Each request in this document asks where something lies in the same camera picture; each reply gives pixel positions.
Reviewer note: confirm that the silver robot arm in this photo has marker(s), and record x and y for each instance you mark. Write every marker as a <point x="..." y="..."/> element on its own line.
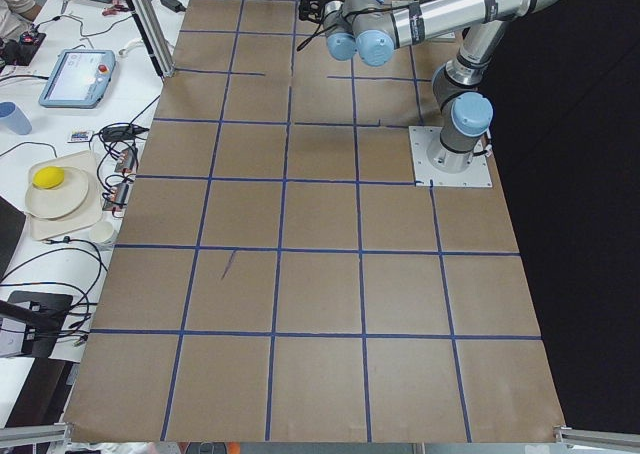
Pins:
<point x="374" y="29"/>

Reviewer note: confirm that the black power adapter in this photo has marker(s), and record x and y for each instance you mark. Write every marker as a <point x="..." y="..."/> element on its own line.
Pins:
<point x="173" y="5"/>

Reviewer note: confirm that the near teach pendant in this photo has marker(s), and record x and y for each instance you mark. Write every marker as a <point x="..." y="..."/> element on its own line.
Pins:
<point x="79" y="79"/>

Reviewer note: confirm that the grey usb hub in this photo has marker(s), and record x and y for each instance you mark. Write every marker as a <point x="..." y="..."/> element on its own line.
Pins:
<point x="127" y="161"/>

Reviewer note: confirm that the small colourful card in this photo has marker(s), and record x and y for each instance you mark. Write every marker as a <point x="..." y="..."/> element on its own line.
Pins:
<point x="82" y="136"/>

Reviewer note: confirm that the beige tray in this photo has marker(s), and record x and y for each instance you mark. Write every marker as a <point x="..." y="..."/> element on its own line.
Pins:
<point x="87" y="214"/>

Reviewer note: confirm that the white paper cup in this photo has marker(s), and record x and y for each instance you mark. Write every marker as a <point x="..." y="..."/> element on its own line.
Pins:
<point x="103" y="234"/>

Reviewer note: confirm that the yellow lemon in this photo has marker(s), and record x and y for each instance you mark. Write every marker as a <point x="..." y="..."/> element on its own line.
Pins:
<point x="48" y="177"/>

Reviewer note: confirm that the blue plastic cup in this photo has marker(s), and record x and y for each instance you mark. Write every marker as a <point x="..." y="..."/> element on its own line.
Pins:
<point x="13" y="118"/>

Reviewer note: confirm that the beige plate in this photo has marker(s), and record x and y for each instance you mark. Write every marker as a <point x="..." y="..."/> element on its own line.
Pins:
<point x="60" y="201"/>

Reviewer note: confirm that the aluminium frame post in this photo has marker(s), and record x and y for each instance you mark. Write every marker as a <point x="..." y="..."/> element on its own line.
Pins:
<point x="152" y="36"/>

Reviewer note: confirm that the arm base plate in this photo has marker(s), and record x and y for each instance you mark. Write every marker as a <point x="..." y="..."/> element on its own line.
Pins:
<point x="436" y="166"/>

